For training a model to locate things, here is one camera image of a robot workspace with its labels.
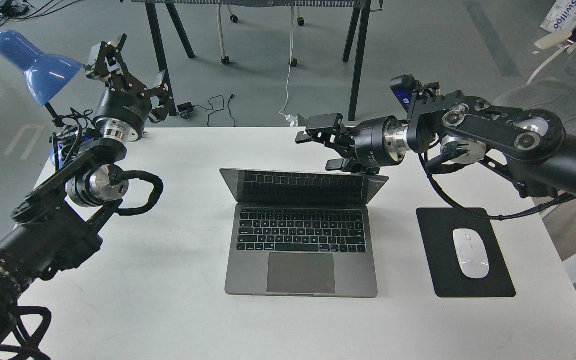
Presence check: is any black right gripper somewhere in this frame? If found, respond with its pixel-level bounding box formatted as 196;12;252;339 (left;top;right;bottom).
295;112;411;174

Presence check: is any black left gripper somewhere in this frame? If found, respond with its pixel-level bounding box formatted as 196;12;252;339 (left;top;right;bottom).
84;33;175;145

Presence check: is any grey laptop notebook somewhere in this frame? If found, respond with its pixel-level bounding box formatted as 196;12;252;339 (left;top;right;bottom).
220;168;389;298

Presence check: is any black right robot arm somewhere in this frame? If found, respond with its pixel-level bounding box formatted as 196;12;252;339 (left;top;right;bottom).
295;75;576;221

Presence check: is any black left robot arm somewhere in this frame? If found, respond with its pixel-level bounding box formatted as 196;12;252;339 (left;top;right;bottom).
0;30;174;360

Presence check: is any blue desk lamp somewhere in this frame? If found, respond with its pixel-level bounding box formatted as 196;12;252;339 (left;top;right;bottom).
0;30;83;128

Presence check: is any black mouse pad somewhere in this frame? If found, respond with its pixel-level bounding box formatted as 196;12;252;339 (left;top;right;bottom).
416;208;516;298

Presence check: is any black trestle table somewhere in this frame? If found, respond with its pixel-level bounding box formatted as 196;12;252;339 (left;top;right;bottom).
141;0;384;121

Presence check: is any white computer mouse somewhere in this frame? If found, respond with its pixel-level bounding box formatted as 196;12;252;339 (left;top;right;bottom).
452;228;490;280

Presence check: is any white printed cardboard box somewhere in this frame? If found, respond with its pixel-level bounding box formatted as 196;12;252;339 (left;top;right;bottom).
540;0;576;34

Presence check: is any white cable with plug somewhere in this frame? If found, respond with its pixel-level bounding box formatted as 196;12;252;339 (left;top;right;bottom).
278;7;311;128

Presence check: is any black power adapter cable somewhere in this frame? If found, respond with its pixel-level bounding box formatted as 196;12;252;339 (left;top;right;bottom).
177;94;238;128

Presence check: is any white rolling chair frame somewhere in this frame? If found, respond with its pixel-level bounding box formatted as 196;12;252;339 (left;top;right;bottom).
215;0;306;71

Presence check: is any black cable bundle on floor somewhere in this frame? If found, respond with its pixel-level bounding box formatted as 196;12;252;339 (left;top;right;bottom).
0;0;86;47

